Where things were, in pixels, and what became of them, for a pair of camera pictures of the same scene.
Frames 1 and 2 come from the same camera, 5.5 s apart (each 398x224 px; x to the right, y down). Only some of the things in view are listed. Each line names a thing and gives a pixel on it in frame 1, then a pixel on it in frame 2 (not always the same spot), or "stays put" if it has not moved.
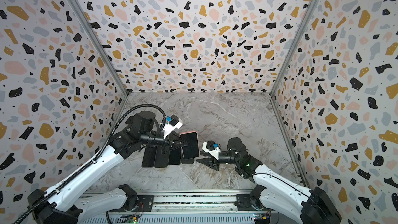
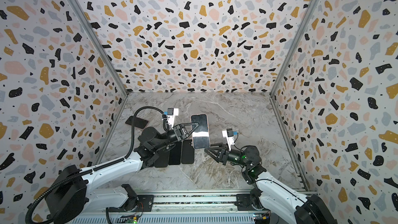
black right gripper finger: [202, 152] to [221, 149]
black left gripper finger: [176, 144] to [196, 123]
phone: [174, 156] stays put
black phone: [192, 150] to [200, 136]
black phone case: [161, 156] stays put
